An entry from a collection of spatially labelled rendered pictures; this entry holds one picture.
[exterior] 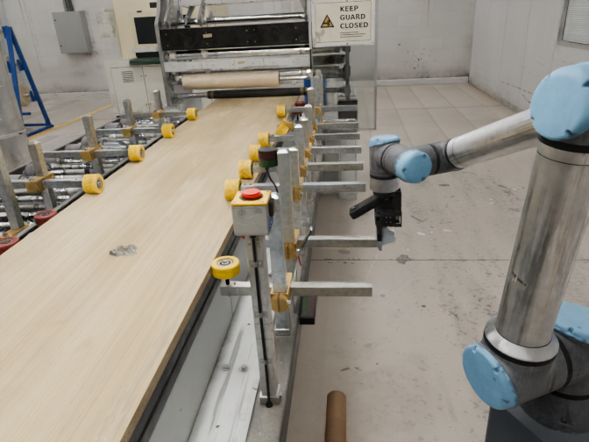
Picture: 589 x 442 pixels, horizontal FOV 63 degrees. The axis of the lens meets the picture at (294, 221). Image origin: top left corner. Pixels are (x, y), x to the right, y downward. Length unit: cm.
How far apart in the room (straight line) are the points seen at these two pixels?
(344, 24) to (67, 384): 330
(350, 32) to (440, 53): 672
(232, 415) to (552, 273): 82
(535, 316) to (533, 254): 14
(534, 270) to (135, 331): 85
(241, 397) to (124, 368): 39
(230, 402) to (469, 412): 118
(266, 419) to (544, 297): 65
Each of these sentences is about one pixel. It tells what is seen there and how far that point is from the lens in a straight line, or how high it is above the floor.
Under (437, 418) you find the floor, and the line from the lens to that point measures 218.
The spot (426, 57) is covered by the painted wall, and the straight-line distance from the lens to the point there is 1047.
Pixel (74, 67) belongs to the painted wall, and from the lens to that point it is 1189.
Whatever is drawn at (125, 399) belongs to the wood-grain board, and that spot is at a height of 90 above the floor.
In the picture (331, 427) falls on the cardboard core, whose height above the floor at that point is 8.
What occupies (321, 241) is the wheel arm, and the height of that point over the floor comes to 85.
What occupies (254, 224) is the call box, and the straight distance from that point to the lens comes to 93.
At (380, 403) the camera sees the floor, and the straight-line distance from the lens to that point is 221.
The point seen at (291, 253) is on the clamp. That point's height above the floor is 85.
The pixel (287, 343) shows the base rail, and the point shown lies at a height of 70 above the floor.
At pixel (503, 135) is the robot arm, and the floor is 126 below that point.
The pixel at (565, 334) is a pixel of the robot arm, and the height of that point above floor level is 86.
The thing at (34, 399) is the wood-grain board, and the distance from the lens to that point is 109.
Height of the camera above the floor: 155
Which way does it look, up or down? 24 degrees down
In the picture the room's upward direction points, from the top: 3 degrees counter-clockwise
